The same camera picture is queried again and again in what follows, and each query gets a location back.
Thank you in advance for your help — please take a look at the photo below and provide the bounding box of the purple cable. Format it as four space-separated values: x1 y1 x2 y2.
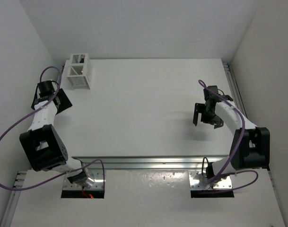
0 66 105 191
198 79 259 193

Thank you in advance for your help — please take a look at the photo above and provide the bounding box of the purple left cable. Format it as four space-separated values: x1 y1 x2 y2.
0 66 105 191

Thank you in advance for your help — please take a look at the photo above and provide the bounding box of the white front cover board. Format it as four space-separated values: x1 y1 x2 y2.
11 169 285 227

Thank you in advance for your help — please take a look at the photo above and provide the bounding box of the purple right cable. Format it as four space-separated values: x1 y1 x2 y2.
198 79 259 193

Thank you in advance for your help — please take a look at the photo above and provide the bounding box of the white slotted organizer box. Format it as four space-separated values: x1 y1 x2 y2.
67 53 92 89

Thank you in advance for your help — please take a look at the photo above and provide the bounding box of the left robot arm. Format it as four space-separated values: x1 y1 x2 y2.
19 80 92 187

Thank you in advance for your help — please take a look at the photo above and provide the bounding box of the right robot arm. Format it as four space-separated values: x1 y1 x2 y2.
193 80 270 184

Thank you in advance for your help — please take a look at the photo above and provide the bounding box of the aluminium frame rail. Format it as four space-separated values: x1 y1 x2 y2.
31 59 265 170

